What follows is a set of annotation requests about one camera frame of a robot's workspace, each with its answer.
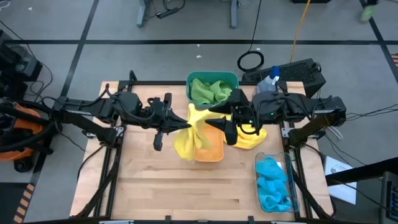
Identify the black equipment stack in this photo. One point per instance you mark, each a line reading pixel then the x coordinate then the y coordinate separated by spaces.
pixel 15 62

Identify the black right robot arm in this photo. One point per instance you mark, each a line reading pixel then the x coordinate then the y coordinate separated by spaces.
pixel 295 107

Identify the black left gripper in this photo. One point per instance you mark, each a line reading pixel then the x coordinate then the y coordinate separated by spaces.
pixel 157 115

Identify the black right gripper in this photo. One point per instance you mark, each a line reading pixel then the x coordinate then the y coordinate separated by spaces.
pixel 241 124

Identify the white paper sheet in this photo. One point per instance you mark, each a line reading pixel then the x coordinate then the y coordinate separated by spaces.
pixel 342 183

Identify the clear plastic bin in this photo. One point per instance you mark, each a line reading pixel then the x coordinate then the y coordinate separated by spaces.
pixel 293 186

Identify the grey desk leg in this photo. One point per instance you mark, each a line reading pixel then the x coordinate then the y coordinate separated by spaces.
pixel 141 14
pixel 234 14

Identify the person's foot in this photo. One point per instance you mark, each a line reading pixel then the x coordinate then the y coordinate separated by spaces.
pixel 368 13

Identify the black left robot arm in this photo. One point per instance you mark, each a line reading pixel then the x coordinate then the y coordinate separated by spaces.
pixel 93 107

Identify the blue microfiber towel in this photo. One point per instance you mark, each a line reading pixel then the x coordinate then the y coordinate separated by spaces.
pixel 269 169
pixel 273 196

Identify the yellow microfiber towel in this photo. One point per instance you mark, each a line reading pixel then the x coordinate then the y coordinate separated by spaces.
pixel 248 140
pixel 189 137

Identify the spray bottle with blue nozzle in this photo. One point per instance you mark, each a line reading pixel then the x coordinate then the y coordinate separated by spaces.
pixel 267 84

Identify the orange and black vacuum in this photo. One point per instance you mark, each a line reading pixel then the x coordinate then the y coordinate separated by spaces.
pixel 21 121

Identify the black device with lit buttons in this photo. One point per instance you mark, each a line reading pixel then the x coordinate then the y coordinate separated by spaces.
pixel 392 199

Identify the black power strip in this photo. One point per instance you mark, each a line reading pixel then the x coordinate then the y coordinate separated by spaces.
pixel 168 13

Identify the teal plastic basket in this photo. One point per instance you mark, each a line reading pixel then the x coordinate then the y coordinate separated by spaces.
pixel 189 77

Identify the black metal table frame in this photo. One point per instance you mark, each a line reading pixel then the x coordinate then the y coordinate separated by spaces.
pixel 116 174

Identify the orange plastic basket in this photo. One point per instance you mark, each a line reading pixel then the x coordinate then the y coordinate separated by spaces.
pixel 211 149

